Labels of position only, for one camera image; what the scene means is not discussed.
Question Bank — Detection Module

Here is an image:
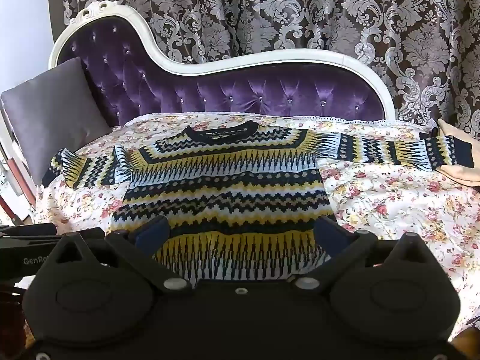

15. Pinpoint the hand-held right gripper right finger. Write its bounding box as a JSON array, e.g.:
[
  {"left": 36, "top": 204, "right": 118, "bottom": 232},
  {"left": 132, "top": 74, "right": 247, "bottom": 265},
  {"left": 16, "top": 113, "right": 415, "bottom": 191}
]
[{"left": 288, "top": 217, "right": 432, "bottom": 295}]

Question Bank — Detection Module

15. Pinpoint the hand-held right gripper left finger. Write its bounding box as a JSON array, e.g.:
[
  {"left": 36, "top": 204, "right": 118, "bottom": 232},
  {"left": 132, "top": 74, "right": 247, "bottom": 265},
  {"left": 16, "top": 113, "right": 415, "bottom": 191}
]
[{"left": 50, "top": 217, "right": 194, "bottom": 296}]

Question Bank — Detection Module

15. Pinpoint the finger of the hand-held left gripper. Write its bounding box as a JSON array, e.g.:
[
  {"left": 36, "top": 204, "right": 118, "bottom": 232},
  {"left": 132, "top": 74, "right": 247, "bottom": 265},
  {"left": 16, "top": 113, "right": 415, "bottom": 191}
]
[{"left": 0, "top": 223, "right": 59, "bottom": 239}]

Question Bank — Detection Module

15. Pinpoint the yellow navy white patterned sweater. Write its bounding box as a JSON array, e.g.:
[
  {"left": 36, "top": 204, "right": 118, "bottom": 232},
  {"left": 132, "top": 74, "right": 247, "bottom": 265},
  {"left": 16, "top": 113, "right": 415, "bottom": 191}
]
[{"left": 41, "top": 120, "right": 474, "bottom": 282}]

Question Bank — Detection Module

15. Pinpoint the floral printed blanket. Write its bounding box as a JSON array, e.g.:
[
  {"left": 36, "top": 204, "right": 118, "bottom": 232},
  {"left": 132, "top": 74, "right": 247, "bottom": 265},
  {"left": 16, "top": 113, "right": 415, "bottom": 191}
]
[{"left": 34, "top": 112, "right": 480, "bottom": 346}]

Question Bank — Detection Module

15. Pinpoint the grey cushion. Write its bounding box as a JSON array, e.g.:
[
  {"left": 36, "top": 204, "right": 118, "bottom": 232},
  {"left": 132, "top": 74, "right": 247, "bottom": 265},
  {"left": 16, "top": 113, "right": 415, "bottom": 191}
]
[{"left": 0, "top": 57, "right": 113, "bottom": 186}]

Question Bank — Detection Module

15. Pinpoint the beige cushion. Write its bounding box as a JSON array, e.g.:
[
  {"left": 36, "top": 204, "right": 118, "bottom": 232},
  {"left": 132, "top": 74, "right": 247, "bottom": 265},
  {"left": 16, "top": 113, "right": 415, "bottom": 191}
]
[{"left": 437, "top": 118, "right": 480, "bottom": 188}]

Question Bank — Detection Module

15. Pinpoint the brown silver damask curtain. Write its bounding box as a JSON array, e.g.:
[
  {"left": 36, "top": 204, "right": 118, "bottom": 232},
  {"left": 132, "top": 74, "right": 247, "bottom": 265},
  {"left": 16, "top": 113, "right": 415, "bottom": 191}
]
[{"left": 62, "top": 0, "right": 480, "bottom": 139}]

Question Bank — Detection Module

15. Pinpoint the purple tufted sofa white frame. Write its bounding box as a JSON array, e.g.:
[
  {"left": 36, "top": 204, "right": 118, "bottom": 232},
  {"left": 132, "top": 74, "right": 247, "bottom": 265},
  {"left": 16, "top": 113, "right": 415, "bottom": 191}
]
[{"left": 0, "top": 2, "right": 398, "bottom": 218}]

